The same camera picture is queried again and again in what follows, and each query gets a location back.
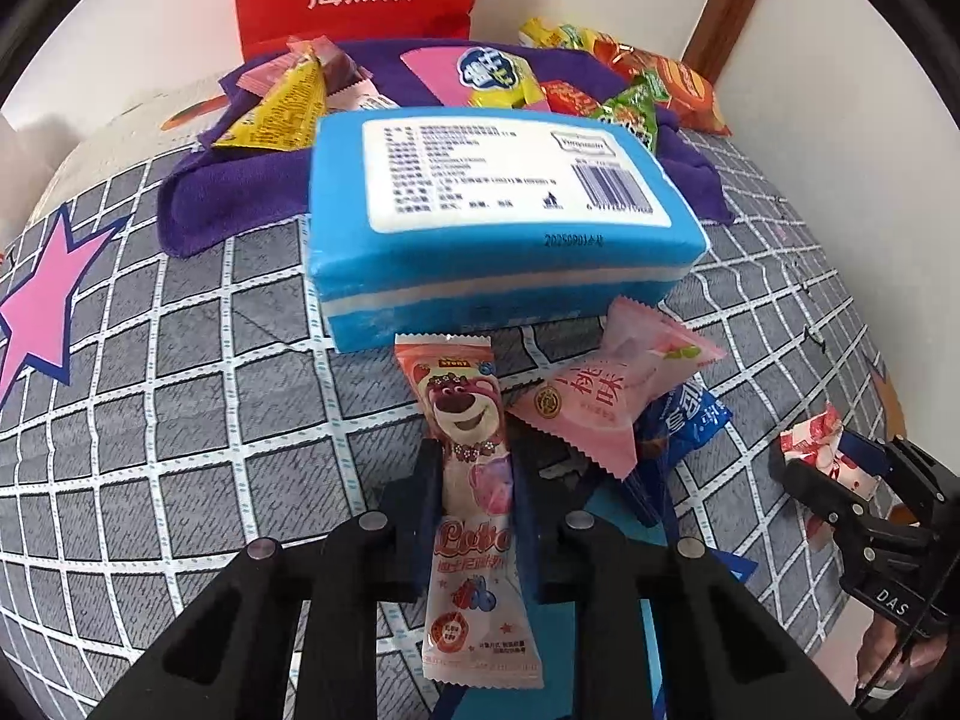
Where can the orange snack packet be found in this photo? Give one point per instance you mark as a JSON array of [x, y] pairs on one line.
[[690, 94]]

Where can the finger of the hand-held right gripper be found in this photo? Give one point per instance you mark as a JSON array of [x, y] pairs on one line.
[[814, 491], [862, 457]]

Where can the person's right hand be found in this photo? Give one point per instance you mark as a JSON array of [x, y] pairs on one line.
[[881, 656]]

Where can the red paper bag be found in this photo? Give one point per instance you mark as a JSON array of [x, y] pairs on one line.
[[277, 0]]

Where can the red and white candy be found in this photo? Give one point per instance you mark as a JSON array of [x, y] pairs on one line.
[[814, 442]]

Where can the pink snack packet blue logo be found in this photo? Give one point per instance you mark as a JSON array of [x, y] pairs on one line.
[[450, 71]]

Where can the dark blue snack packet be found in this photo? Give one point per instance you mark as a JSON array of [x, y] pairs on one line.
[[690, 420]]

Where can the purple cloth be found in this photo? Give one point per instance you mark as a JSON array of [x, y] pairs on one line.
[[225, 195]]

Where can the white fruit print sheet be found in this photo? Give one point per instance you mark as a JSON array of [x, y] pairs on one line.
[[112, 142]]

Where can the pink bear print snack packet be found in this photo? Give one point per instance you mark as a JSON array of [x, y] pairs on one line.
[[465, 405]]

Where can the pale pink peach snack packet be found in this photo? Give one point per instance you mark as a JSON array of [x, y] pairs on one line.
[[600, 397]]

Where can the yellow triangular snack packet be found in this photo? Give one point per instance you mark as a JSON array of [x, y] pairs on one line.
[[289, 112]]

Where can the maroon pink snack packet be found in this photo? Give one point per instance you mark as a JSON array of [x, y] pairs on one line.
[[337, 64]]

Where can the green candy packet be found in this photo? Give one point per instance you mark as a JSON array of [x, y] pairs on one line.
[[630, 116]]

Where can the blue tissue pack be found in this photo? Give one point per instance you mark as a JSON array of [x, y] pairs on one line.
[[487, 277]]

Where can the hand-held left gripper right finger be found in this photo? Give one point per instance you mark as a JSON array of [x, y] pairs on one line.
[[526, 517]]

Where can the small red candy packet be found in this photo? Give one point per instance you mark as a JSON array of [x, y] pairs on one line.
[[570, 97]]

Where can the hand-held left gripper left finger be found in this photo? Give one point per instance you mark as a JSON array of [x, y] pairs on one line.
[[427, 480]]

